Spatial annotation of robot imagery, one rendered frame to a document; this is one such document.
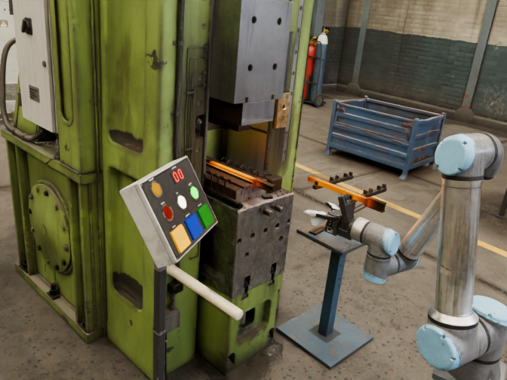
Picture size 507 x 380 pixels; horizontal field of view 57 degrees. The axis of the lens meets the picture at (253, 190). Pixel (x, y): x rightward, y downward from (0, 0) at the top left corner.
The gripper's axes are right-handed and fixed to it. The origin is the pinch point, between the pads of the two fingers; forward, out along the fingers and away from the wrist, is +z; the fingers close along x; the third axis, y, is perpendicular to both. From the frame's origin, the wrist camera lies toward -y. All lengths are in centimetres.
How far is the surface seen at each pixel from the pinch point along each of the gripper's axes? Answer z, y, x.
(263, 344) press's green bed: 28, 95, 13
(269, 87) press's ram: 33, -42, 3
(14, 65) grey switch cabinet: 562, 26, 99
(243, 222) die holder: 27.0, 14.8, -12.6
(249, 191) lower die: 33.0, 4.3, -3.8
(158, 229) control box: 10, -6, -70
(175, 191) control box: 19, -13, -56
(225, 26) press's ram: 41, -65, -17
